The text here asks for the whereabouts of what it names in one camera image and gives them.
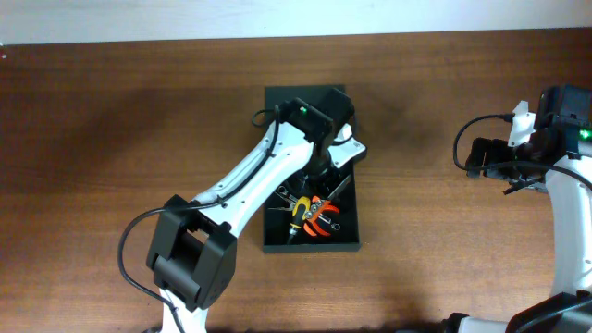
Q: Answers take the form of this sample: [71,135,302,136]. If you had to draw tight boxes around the orange black needle-nose pliers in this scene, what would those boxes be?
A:
[271,186,341,244]

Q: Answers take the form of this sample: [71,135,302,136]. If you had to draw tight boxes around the black box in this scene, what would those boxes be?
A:
[263,85,361,253]

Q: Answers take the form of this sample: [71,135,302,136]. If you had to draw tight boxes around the yellow black screwdriver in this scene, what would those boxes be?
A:
[287,196,311,244]

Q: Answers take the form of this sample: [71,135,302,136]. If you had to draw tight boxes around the silver ratchet wrench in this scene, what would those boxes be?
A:
[275,186,340,237]

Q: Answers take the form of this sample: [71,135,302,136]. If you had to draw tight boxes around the orange socket bit rail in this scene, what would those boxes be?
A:
[304,196,331,220]

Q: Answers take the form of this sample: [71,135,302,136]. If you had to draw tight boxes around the red handled cutting pliers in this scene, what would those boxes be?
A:
[303,204,341,238]

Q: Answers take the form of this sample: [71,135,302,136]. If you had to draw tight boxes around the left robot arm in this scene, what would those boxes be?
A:
[146,86,366,332]

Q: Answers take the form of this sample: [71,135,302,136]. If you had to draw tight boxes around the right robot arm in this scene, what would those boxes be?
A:
[440,84,591,333]

